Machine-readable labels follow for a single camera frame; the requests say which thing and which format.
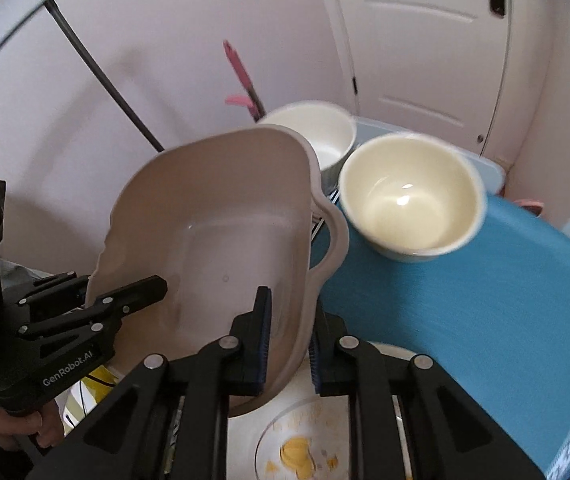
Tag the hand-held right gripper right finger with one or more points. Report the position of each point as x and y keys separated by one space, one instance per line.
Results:
x=313 y=365

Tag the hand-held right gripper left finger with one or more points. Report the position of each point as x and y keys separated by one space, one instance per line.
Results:
x=264 y=345

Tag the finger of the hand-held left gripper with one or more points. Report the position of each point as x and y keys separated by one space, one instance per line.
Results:
x=50 y=287
x=137 y=292

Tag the person's left hand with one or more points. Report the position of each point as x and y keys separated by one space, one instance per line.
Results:
x=40 y=427

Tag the cartoon printed plate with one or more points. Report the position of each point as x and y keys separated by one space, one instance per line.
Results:
x=295 y=450

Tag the teal patterned tablecloth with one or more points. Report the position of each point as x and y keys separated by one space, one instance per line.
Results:
x=465 y=320

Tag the cream round bowl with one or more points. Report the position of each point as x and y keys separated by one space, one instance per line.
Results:
x=410 y=200

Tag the white square bowl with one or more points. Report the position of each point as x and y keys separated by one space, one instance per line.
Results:
x=325 y=135

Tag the white dish rack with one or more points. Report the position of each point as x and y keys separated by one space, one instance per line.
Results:
x=485 y=170

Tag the small pink object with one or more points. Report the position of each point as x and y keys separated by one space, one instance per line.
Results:
x=530 y=206

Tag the white panel door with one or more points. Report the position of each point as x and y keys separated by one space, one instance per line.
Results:
x=415 y=60

